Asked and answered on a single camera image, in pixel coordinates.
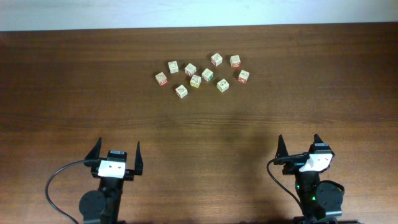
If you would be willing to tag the wooden block plain leaf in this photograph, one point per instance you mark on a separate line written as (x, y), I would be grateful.
(222, 85)

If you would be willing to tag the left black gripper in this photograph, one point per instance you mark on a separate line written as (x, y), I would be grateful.
(129, 174)

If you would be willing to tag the wooden block red centre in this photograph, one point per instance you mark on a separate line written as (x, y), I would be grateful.
(190, 69)

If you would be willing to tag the wooden block green side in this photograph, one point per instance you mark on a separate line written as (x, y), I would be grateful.
(207, 75)

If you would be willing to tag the wooden block blue five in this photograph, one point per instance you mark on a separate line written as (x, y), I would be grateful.
(181, 91)

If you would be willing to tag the wooden block plain upper-left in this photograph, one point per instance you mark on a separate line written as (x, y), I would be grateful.
(173, 67)

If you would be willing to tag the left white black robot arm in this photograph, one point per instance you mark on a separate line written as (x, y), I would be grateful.
(101, 206)

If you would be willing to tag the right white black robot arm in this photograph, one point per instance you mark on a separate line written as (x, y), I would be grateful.
(319, 200)

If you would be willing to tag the wooden block yellow side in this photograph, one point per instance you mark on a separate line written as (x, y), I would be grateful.
(195, 81)

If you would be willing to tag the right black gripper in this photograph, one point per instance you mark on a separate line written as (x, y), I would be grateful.
(291, 167)

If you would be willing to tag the wooden block red top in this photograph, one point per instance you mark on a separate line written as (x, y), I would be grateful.
(216, 59)

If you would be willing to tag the wooden block red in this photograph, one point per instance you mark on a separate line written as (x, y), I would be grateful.
(243, 76)
(190, 69)
(216, 59)
(235, 61)
(161, 78)

